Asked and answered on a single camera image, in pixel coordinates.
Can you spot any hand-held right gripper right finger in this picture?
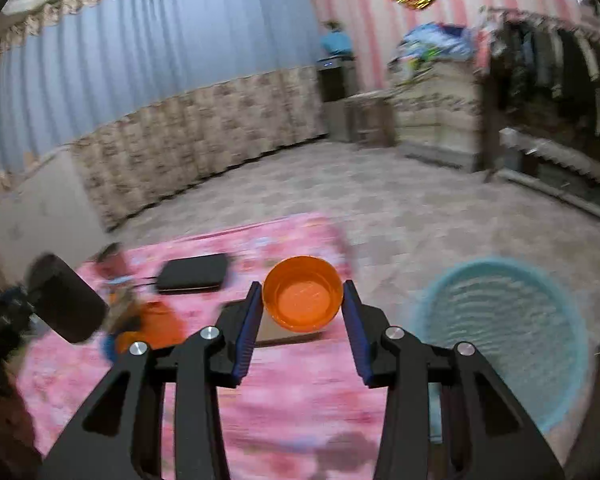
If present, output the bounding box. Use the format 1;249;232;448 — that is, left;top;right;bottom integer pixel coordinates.
342;280;566;480

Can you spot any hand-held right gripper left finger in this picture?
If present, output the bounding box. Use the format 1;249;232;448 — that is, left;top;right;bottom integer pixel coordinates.
37;281;263;480

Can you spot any brown paper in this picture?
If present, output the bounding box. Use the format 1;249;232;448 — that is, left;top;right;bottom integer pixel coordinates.
107;287;143;332

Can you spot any orange plastic bowl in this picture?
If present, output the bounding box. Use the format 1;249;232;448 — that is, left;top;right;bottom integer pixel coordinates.
262;256;344;333

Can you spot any light blue plastic basket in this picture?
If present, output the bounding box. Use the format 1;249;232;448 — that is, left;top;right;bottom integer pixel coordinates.
412;256;596;443

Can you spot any brown cardboard piece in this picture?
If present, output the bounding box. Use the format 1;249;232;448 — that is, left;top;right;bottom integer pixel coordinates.
222;300;327;347

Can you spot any red metal mug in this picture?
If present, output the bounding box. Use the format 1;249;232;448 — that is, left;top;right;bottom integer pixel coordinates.
94;242;129;281

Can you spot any black flat box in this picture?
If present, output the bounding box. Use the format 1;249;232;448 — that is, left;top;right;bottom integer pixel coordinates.
156;253;231;294

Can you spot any pink printed mat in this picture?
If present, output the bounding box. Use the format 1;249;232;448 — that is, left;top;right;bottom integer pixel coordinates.
17;213;433;480

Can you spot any white cabinet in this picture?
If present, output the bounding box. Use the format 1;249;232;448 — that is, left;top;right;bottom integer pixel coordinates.
0;150;109;286

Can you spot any orange crumpled wrapper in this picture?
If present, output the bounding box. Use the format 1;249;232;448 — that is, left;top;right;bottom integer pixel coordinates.
114;301;187;356

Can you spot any wooden stool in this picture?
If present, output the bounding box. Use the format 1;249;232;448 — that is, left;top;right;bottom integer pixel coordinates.
346;91;397;147

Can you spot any pale chest of drawers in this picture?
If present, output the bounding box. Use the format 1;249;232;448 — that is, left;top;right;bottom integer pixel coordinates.
390;57;484;172

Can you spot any grey water dispenser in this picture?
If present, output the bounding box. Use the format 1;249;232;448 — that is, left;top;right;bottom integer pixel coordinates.
317;56;362;144

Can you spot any blue and floral curtain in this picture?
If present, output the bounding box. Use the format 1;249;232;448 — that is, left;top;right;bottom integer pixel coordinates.
0;0;331;233

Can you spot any metal clothes rack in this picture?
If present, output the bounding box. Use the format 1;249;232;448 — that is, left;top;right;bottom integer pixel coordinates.
480;5;600;228

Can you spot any blue water bottle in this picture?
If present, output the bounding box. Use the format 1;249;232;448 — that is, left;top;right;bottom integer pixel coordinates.
320;20;355;59

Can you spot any pile of colourful clothes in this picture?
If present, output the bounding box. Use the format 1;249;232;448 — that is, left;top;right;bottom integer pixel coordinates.
392;22;482;82

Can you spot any row of hanging clothes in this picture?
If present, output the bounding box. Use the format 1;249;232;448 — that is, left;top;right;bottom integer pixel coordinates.
490;15;600;141

